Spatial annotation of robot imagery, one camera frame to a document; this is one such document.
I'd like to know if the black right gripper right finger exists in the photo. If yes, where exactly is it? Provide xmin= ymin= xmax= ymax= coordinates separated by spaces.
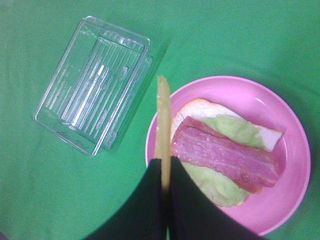
xmin=168 ymin=157 xmax=263 ymax=240

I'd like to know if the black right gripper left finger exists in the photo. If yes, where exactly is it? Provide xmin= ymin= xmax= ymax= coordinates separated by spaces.
xmin=85 ymin=158 xmax=167 ymax=240

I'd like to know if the green lettuce leaf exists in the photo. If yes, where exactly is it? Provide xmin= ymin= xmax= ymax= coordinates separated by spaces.
xmin=182 ymin=114 xmax=265 ymax=207

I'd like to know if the long bacon strip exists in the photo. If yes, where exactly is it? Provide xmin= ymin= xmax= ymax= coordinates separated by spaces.
xmin=171 ymin=116 xmax=281 ymax=194

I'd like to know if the yellow cheese slice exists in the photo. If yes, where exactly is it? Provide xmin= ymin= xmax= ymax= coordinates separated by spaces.
xmin=153 ymin=75 xmax=172 ymax=240

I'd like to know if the bread slice tray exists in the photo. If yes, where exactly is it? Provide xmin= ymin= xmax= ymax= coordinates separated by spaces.
xmin=170 ymin=97 xmax=283 ymax=208

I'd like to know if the green tablecloth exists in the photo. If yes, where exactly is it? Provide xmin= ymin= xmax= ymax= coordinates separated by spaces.
xmin=0 ymin=0 xmax=320 ymax=240

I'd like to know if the pink round plate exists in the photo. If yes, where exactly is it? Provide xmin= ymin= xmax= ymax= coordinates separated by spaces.
xmin=144 ymin=75 xmax=312 ymax=237

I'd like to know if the clear left plastic tray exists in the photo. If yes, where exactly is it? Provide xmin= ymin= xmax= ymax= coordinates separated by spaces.
xmin=32 ymin=16 xmax=153 ymax=156

